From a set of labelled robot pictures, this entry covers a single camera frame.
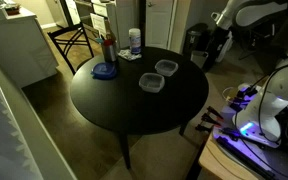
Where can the clear plastic food container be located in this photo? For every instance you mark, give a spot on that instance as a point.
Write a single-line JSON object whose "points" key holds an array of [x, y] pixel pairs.
{"points": [[151, 82], [166, 67]]}

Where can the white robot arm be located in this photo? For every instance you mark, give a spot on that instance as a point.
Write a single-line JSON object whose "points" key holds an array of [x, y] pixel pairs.
{"points": [[267, 106]]}

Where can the round black wooden table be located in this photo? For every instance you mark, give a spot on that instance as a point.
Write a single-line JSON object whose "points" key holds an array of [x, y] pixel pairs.
{"points": [[124, 106]]}

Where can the patterned napkin packet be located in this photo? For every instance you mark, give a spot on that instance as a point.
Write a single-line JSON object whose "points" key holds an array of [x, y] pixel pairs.
{"points": [[129, 55]]}

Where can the blue container lid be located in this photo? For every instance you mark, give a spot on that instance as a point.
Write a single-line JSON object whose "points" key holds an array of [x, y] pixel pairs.
{"points": [[104, 70]]}

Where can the white disinfectant wipes canister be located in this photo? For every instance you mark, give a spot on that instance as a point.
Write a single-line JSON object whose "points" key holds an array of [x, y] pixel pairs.
{"points": [[135, 41]]}

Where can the small white waste bin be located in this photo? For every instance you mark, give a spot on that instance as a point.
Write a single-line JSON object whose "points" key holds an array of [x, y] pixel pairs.
{"points": [[199, 59]]}

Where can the wooden spatula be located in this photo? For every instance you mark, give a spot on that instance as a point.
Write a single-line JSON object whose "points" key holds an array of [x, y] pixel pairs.
{"points": [[110, 35]]}

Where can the white panel door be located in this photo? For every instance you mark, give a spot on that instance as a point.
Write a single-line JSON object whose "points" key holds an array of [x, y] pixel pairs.
{"points": [[159, 23]]}

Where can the black red-tipped clamp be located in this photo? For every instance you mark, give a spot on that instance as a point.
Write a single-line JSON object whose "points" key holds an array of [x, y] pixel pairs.
{"points": [[210, 119], [214, 112], [204, 127]]}

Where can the black trash can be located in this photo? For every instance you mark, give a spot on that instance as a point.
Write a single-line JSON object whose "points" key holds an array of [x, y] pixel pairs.
{"points": [[197, 36]]}

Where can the white shelf cabinet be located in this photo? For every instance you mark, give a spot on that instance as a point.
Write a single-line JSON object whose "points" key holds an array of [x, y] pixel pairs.
{"points": [[124, 16]]}

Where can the white paper sign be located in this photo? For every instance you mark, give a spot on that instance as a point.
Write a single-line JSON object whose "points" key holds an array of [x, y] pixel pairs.
{"points": [[98, 23]]}

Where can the black bag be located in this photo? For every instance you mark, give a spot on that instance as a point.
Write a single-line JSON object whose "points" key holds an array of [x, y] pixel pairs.
{"points": [[215, 50]]}

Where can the light wooden robot desk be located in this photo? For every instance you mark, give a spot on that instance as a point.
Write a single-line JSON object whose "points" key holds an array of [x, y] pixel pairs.
{"points": [[217, 163]]}

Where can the white window sill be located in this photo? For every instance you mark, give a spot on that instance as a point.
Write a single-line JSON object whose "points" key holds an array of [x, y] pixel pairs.
{"points": [[47, 143]]}

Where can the white kitchen counter cabinet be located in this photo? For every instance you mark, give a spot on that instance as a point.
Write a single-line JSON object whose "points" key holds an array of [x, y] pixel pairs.
{"points": [[17, 46]]}

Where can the white window blinds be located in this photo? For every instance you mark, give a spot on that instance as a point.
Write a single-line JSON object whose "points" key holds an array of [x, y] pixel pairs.
{"points": [[0, 140]]}

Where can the red bowl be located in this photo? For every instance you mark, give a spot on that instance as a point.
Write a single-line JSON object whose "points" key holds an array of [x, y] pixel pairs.
{"points": [[12, 9]]}

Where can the black mounting rail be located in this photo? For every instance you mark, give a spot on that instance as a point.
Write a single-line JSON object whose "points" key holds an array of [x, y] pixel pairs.
{"points": [[240, 156]]}

